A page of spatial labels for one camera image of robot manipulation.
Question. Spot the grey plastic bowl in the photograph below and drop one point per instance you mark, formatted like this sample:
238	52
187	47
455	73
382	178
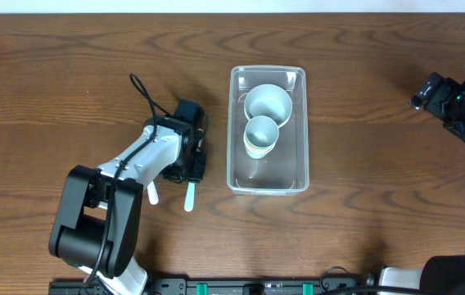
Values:
268	100

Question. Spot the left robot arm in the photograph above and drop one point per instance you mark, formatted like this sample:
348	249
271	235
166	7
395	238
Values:
97	222

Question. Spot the yellow plastic bowl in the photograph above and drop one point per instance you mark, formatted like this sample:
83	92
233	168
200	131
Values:
283	122

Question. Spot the grey plastic cup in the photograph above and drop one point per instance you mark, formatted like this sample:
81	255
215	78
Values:
261	132

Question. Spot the white plastic cup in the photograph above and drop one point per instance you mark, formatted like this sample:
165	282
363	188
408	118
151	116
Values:
257	155

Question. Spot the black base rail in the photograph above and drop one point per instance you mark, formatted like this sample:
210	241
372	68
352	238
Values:
245	287

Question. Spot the clear plastic container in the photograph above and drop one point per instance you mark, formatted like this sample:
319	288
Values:
285	170

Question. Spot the white plastic fork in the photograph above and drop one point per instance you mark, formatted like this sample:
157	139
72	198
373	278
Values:
152	194

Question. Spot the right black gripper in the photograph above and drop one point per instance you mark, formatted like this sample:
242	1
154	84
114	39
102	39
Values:
441	106

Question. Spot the pale green plastic spoon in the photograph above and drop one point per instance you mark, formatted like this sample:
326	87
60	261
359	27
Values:
190	198

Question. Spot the yellow plastic cup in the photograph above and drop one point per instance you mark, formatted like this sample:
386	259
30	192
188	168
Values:
258	151

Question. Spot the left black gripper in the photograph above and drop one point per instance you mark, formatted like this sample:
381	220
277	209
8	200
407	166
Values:
196	173

